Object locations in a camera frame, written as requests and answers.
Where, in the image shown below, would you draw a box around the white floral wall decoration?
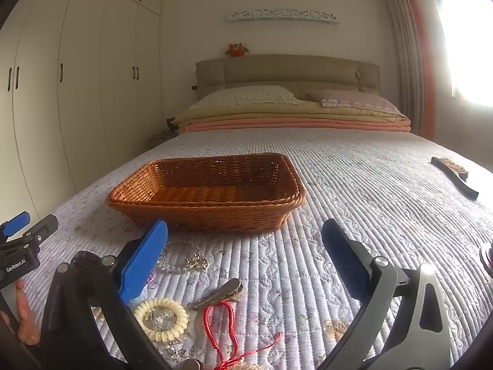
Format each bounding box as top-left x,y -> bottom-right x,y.
227,9 -> 341,26

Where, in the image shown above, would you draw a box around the folded yellow and pink blankets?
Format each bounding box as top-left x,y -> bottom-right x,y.
173,101 -> 409,124

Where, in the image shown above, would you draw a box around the beige padded headboard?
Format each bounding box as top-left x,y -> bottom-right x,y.
195,54 -> 381,110

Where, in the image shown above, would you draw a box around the pink pillow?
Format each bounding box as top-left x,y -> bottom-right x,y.
306,89 -> 397,110

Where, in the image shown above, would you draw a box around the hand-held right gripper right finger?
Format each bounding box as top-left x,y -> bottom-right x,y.
320,219 -> 455,370

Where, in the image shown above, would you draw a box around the metal hair clip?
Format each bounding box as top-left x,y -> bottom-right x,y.
189,278 -> 245,311

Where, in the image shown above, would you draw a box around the pearl bead bracelet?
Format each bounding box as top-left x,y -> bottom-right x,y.
159,240 -> 209,276

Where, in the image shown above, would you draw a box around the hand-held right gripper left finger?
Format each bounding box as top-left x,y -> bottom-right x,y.
39,220 -> 205,370

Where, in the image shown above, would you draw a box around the red cord bracelet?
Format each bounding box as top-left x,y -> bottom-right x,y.
203,300 -> 282,370

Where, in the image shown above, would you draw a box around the white quilted bedspread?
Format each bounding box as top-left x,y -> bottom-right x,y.
39,127 -> 493,370

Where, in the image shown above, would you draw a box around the red plush toy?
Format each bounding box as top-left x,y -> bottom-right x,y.
225,42 -> 249,59

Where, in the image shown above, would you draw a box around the cream floral pillow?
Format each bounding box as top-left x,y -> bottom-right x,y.
189,86 -> 301,110

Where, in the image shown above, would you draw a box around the dark round object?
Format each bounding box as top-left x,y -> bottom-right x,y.
479,241 -> 493,272

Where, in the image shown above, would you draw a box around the folded salmon blanket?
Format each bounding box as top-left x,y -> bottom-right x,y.
178,117 -> 412,134

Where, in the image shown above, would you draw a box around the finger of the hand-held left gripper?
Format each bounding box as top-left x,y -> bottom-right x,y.
21,214 -> 59,244
0,211 -> 32,236

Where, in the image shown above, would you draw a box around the cream spiral hair tie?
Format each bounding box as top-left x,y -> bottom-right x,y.
134,298 -> 190,343

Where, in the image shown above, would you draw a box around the bedside table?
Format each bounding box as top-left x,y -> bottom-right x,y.
152,133 -> 180,148

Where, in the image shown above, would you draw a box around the white wardrobe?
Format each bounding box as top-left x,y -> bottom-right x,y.
0,0 -> 163,220

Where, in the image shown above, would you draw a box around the person's left hand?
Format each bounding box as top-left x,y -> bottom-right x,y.
14,278 -> 41,346

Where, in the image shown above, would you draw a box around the brown wicker basket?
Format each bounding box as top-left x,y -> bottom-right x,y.
106,153 -> 307,234

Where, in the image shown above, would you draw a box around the striped curtain with orange trim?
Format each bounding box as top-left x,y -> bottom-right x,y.
379,0 -> 437,139

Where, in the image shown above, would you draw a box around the clear crystal hair accessory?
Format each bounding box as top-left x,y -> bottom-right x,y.
144,308 -> 176,328

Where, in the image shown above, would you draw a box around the small metal chain bracelet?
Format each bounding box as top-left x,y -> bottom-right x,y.
162,345 -> 189,365

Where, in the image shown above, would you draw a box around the window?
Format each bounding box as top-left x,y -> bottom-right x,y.
433,0 -> 493,106

